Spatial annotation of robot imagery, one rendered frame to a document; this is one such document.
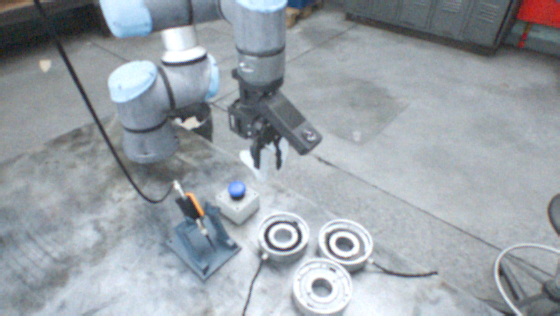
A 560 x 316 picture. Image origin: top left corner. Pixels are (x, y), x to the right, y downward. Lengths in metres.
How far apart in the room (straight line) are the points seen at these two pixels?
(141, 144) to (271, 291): 0.51
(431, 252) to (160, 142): 1.36
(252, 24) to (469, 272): 1.59
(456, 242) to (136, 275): 1.54
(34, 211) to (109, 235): 0.21
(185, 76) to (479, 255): 1.55
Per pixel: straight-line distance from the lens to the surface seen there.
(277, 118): 0.55
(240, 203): 0.78
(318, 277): 0.69
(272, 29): 0.51
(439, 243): 1.92
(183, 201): 0.68
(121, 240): 0.84
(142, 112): 0.93
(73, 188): 1.01
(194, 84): 0.94
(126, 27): 0.55
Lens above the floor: 1.42
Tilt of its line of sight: 40 degrees down
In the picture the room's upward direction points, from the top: straight up
